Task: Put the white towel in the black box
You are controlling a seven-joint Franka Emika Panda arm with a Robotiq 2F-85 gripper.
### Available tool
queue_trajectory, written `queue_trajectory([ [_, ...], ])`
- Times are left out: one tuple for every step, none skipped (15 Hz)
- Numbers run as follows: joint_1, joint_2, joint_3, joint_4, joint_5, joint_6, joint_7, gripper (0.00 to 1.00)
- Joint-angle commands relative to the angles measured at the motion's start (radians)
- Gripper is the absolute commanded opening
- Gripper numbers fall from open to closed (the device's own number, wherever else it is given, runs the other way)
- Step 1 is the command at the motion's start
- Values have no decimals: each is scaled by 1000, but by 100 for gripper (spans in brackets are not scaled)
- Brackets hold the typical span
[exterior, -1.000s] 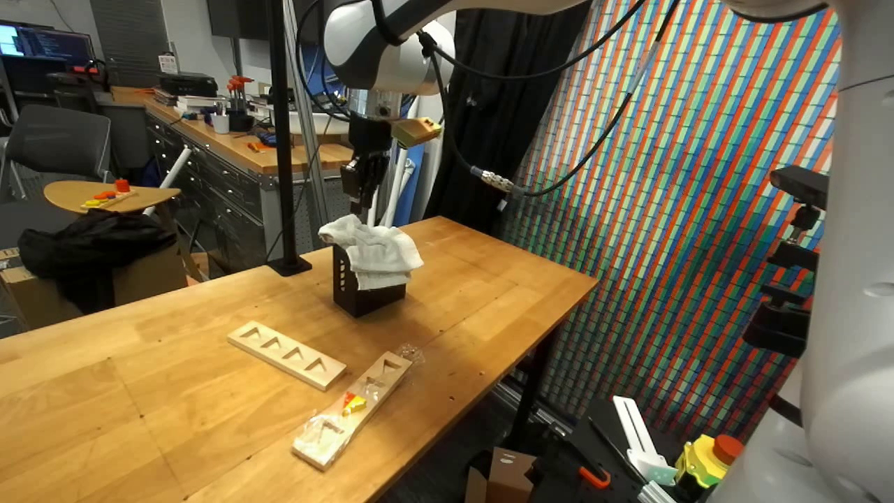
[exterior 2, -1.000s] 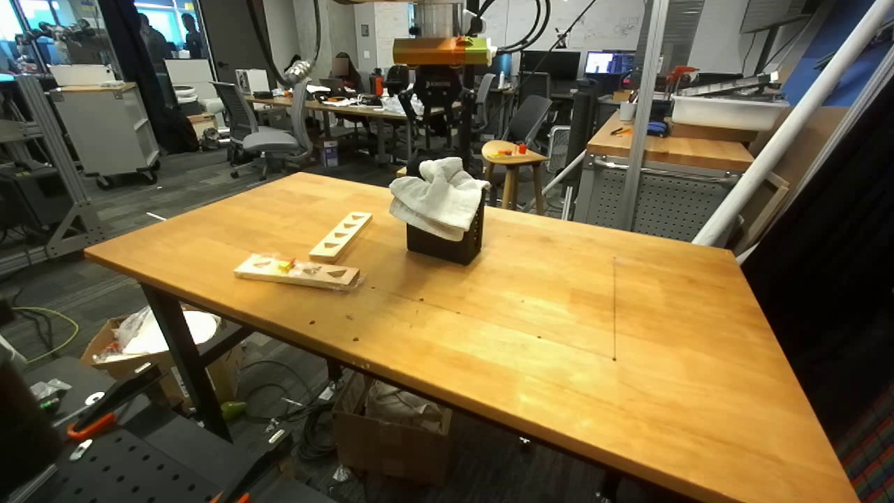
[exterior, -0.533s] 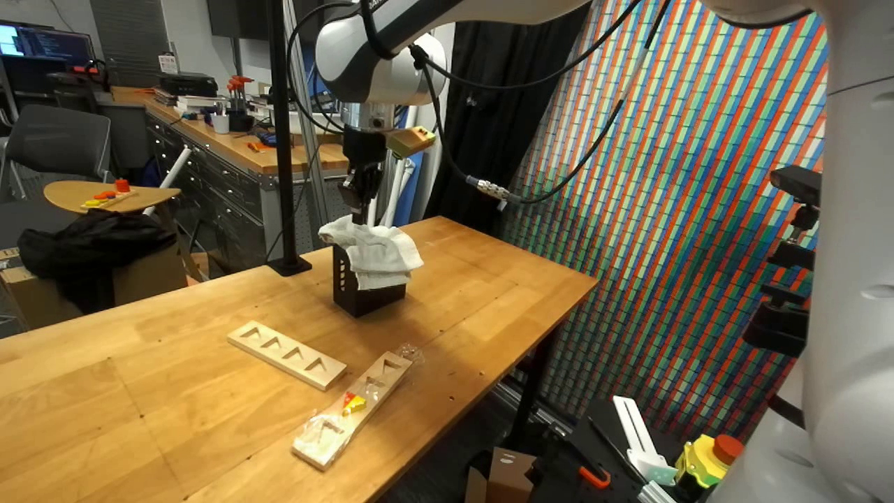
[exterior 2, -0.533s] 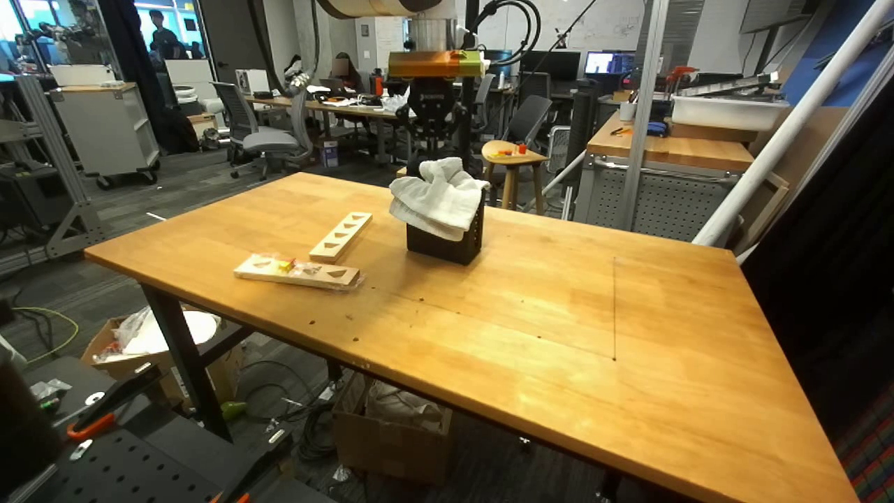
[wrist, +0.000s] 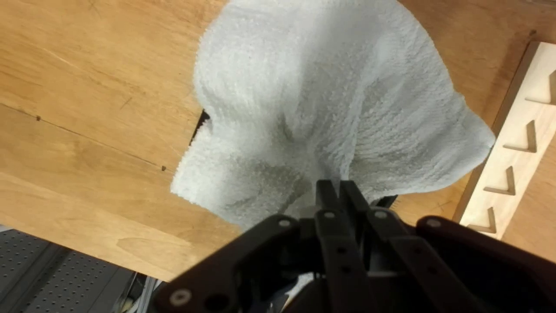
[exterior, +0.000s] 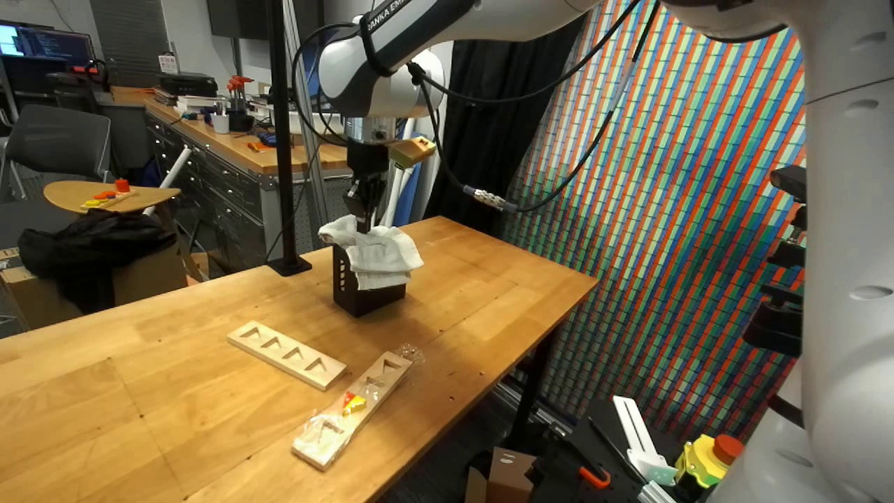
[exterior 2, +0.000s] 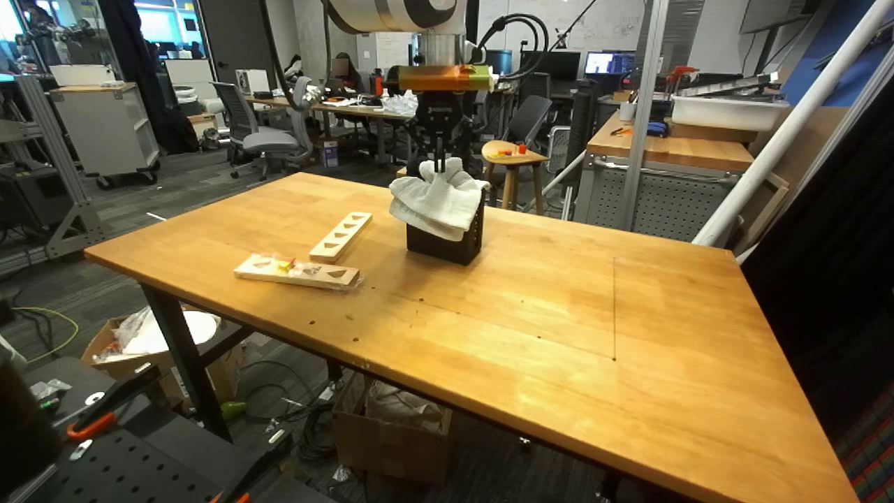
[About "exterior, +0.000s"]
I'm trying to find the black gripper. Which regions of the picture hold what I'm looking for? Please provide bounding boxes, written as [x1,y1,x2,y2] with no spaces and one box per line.
[342,137,393,236]

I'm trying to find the white towel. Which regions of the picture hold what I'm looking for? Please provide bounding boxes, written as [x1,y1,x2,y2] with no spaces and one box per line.
[316,214,428,295]

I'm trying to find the black perforated box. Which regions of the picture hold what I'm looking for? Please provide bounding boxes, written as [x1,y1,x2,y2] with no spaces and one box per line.
[330,244,411,321]

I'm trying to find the cardboard box under bag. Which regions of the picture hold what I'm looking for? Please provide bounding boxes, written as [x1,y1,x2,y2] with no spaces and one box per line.
[0,244,189,330]

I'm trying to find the plain cardboard box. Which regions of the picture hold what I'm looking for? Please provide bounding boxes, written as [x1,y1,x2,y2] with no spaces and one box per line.
[460,444,541,503]

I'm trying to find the white diagonal pole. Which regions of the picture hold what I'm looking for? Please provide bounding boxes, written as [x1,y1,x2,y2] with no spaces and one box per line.
[374,165,432,232]

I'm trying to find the black vertical pole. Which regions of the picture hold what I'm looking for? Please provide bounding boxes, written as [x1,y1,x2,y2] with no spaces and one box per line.
[266,0,316,279]

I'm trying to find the wooden top workbench with drawers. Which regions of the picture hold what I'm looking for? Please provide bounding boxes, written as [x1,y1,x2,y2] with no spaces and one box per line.
[101,84,374,274]

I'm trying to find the wooden board with triangular slots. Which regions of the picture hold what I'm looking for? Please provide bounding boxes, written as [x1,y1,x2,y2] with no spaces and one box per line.
[225,319,349,393]

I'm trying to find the black curtain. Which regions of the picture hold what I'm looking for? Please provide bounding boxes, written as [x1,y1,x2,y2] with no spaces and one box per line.
[432,25,592,236]

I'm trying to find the red tool on workbench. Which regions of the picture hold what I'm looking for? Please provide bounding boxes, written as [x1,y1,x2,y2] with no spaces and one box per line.
[224,74,256,134]

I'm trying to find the yellow red puzzle piece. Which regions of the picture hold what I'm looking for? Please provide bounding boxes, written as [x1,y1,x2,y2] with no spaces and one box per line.
[337,388,369,419]

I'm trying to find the red yellow toys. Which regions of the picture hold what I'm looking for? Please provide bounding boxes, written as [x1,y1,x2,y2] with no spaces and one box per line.
[80,177,133,210]

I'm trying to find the black bag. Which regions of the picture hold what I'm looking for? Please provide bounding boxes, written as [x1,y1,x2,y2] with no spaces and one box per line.
[17,210,178,317]

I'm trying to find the round wooden stool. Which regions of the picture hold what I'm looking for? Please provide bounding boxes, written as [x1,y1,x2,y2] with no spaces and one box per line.
[42,177,183,219]

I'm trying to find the multicoloured patterned backdrop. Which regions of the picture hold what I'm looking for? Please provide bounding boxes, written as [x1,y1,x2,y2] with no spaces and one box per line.
[499,0,810,453]

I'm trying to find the dark office chair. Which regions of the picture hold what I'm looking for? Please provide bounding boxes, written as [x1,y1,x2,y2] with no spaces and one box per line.
[2,102,115,205]

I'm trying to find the blue lit computer monitor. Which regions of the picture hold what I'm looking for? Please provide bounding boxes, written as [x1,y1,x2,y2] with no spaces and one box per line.
[0,21,94,67]

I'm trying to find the yellow red emergency stop button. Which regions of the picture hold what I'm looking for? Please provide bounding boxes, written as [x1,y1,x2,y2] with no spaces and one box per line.
[672,432,747,493]

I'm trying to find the tan wrist camera box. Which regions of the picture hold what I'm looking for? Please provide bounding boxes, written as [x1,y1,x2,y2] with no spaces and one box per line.
[386,134,442,172]

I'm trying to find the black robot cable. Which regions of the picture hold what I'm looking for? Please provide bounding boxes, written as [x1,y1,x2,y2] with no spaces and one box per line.
[405,0,648,219]

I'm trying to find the orange handled clamp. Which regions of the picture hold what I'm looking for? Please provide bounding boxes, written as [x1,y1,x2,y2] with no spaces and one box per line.
[571,461,613,495]

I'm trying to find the white metal bracket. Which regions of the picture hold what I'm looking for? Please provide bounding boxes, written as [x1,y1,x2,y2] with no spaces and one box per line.
[606,394,680,490]

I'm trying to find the black camera stand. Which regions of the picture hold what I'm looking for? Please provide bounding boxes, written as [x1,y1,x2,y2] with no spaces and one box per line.
[739,205,810,358]

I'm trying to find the black exterior camera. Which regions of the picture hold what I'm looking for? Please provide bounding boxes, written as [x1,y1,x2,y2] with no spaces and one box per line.
[768,165,810,205]

